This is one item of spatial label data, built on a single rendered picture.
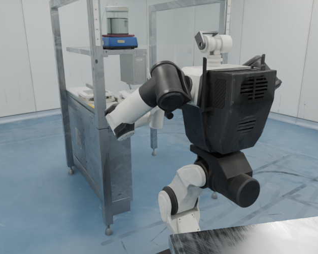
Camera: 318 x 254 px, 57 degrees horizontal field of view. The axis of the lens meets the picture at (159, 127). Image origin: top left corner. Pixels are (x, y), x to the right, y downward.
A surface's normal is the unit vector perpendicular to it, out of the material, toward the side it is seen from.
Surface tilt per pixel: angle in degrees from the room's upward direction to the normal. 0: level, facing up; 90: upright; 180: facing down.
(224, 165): 44
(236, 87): 90
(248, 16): 90
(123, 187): 90
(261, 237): 0
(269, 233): 0
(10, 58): 90
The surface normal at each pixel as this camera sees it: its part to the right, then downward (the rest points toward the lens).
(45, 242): 0.00, -0.95
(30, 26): 0.61, 0.24
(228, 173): 0.34, -0.50
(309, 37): -0.80, 0.18
